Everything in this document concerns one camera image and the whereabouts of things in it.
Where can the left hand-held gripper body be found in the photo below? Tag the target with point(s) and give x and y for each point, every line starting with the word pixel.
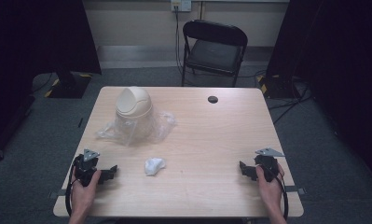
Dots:
pixel 85 166

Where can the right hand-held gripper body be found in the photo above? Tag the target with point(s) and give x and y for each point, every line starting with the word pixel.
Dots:
pixel 269 165

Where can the white tissue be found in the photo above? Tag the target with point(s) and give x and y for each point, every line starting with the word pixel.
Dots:
pixel 154 165

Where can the beige swing-lid trash can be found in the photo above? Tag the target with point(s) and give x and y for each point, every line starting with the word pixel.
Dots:
pixel 134 112

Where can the person's right hand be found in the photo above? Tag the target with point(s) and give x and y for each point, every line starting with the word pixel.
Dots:
pixel 272 193

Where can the person's left hand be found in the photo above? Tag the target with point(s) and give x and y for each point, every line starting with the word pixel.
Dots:
pixel 82 194

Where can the clear plastic bag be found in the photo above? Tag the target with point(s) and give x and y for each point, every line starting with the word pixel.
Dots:
pixel 165 124

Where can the black stand base striped tape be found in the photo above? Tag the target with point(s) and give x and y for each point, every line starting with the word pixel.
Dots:
pixel 69 85
pixel 278 88

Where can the black folding chair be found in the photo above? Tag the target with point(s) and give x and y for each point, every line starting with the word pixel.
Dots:
pixel 213 53

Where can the grey metal table bracket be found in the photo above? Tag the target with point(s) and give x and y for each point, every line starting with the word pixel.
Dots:
pixel 295 189
pixel 57 194

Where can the white wall outlet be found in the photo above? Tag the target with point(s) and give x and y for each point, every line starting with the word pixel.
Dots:
pixel 181 5

